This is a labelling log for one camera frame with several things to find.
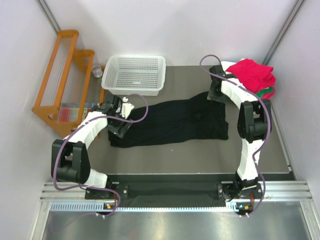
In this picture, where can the white folded t shirt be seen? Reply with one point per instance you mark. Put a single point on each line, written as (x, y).
(235, 68)

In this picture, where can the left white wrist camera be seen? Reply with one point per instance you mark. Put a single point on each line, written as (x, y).
(126, 108)

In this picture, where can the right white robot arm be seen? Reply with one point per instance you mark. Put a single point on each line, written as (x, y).
(253, 126)

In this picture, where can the black t shirt blue logo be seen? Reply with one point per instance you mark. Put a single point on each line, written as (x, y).
(175, 121)

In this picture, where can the green folded t shirt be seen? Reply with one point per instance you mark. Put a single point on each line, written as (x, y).
(266, 93)

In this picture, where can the white plastic perforated basket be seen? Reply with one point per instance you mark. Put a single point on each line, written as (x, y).
(134, 74)

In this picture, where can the white slotted cable duct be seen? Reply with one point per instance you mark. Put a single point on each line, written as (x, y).
(104, 207)

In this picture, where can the small clear plastic cup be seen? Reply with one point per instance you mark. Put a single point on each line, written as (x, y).
(97, 71)

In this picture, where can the red folded t shirt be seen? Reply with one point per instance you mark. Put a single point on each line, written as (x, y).
(257, 76)

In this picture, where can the orange wooden rack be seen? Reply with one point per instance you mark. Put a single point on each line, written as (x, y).
(68, 78)

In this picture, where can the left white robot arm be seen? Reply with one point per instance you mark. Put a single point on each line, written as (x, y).
(69, 156)

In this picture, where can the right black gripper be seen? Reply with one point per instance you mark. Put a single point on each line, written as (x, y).
(222, 99)

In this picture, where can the red box in rack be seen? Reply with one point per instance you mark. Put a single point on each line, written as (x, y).
(68, 112)

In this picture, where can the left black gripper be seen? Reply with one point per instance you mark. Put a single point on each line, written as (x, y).
(120, 128)

